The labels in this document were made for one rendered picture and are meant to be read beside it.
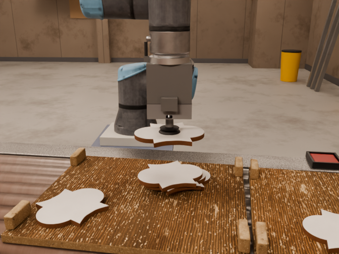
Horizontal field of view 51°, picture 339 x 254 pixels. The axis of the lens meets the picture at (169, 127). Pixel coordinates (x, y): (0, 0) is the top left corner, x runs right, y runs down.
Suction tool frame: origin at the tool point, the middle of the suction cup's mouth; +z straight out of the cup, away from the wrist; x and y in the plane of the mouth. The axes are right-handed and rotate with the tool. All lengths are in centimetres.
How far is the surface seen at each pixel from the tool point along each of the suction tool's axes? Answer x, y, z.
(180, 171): 2.3, 2.4, 8.5
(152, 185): -3.3, -3.3, 8.9
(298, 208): -7.8, 24.4, 11.4
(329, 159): 17.8, 41.0, 12.2
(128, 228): -14.4, -6.9, 11.4
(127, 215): -10.6, -7.5, 11.4
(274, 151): 254, 98, 106
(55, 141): 280, -122, 106
